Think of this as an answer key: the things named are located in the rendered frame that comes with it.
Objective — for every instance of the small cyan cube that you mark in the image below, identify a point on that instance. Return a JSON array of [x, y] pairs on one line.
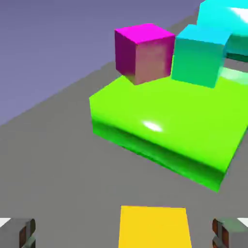
[[197, 58]]

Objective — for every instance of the large cyan box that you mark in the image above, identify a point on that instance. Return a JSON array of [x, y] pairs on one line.
[[222, 21]]

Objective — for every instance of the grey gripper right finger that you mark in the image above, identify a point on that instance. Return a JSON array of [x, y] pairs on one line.
[[232, 234]]

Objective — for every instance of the large green box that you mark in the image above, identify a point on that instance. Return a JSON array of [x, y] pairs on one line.
[[174, 120]]

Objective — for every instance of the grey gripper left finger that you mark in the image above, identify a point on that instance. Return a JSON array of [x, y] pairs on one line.
[[13, 233]]

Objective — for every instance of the small magenta cube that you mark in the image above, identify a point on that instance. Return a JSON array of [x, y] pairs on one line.
[[144, 54]]

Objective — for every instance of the small yellow cube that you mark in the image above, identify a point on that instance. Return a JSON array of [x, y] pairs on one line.
[[154, 227]]

